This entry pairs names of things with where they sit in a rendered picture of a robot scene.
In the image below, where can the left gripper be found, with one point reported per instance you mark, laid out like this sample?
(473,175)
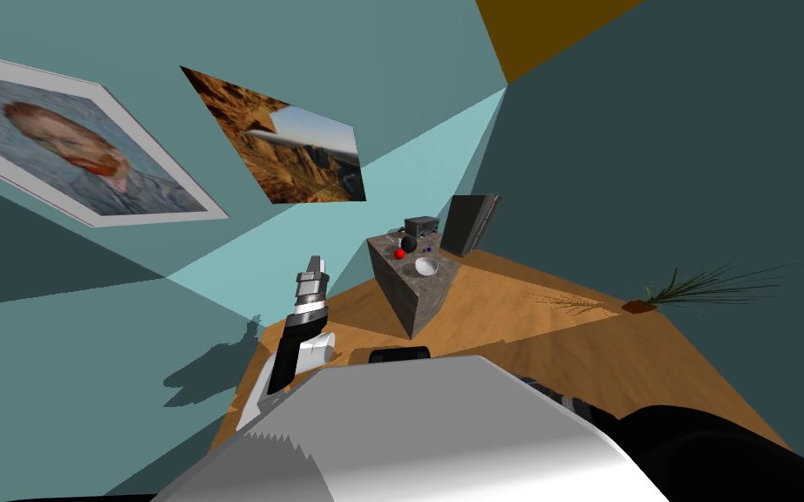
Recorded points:
(312,286)

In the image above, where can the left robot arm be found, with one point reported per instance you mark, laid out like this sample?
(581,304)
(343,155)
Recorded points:
(290,355)

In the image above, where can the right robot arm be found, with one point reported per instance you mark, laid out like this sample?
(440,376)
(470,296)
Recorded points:
(709,453)

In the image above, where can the red ball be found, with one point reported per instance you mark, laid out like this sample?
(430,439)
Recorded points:
(399,254)

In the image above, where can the black ball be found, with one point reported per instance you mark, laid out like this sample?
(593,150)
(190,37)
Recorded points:
(409,244)

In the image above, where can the grey stone table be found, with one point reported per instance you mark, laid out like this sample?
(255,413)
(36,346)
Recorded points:
(410,300)

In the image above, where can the white bowl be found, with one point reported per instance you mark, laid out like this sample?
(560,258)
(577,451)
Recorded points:
(426,266)

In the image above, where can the dark grey box appliance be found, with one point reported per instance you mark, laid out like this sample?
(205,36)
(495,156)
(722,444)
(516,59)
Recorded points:
(421,226)

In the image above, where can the desert landscape picture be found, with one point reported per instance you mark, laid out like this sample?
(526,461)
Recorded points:
(283,150)

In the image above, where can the black cabinet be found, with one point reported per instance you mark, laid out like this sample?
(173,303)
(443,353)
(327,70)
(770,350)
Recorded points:
(468,226)

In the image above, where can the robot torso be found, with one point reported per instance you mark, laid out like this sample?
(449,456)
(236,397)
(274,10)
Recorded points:
(437,432)

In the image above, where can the framed portrait painting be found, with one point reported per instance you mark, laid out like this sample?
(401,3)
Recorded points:
(74,150)

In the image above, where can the green potted plant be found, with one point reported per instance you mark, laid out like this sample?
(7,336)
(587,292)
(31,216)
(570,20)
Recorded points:
(702,289)

